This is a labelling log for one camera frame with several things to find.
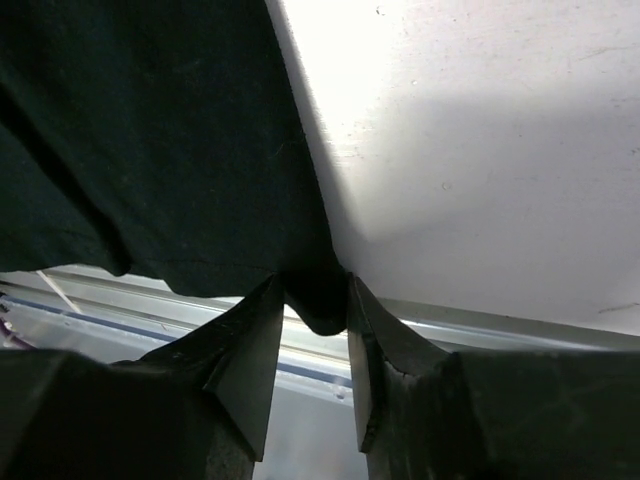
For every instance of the black t shirt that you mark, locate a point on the black t shirt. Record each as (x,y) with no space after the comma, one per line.
(162,139)

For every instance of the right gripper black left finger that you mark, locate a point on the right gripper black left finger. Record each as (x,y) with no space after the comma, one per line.
(208,394)

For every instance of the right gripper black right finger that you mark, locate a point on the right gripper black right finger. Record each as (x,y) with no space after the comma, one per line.
(387,360)

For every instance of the aluminium rail frame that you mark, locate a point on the aluminium rail frame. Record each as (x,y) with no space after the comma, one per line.
(311,432)

